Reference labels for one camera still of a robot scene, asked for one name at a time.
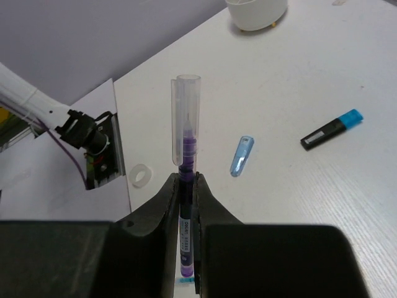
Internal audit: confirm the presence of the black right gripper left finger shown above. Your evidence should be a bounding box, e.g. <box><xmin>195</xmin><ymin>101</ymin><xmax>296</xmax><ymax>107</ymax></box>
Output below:
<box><xmin>115</xmin><ymin>173</ymin><xmax>179</xmax><ymax>297</ymax></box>

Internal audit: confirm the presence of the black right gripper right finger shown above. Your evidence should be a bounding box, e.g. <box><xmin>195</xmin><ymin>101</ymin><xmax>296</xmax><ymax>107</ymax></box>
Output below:
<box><xmin>192</xmin><ymin>173</ymin><xmax>242</xmax><ymax>295</ymax></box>

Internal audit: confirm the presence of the light blue gel pen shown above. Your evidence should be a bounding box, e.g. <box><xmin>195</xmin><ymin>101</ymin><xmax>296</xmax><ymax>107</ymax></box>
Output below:
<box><xmin>175</xmin><ymin>278</ymin><xmax>195</xmax><ymax>284</ymax></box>

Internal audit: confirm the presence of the purple gel pen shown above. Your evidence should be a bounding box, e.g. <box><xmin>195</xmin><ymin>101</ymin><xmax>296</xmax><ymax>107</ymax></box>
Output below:
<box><xmin>171</xmin><ymin>74</ymin><xmax>201</xmax><ymax>278</ymax></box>

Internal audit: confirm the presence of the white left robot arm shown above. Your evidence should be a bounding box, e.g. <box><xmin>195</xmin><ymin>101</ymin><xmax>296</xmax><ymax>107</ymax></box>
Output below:
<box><xmin>1</xmin><ymin>65</ymin><xmax>110</xmax><ymax>155</ymax></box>

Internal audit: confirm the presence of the clear tape roll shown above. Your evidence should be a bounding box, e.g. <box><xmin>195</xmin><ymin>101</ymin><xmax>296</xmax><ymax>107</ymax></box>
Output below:
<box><xmin>128</xmin><ymin>164</ymin><xmax>153</xmax><ymax>188</ymax></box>

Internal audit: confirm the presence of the blue cap black highlighter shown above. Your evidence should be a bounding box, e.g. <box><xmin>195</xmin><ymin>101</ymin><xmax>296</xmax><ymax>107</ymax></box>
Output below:
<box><xmin>300</xmin><ymin>109</ymin><xmax>364</xmax><ymax>151</ymax></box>

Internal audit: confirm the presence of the white round divided organizer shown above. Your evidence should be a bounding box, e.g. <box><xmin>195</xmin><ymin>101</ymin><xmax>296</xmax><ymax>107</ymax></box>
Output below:
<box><xmin>226</xmin><ymin>0</ymin><xmax>288</xmax><ymax>31</ymax></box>

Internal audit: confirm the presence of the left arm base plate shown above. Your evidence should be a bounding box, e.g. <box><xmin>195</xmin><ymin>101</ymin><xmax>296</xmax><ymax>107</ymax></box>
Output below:
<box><xmin>84</xmin><ymin>111</ymin><xmax>125</xmax><ymax>190</ymax></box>

